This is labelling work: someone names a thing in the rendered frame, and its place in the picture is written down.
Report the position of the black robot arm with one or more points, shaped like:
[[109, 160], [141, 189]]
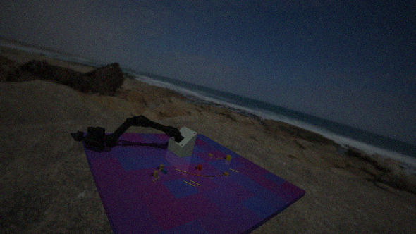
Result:
[[110, 140]]

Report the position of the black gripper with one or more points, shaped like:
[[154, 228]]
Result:
[[79, 136]]

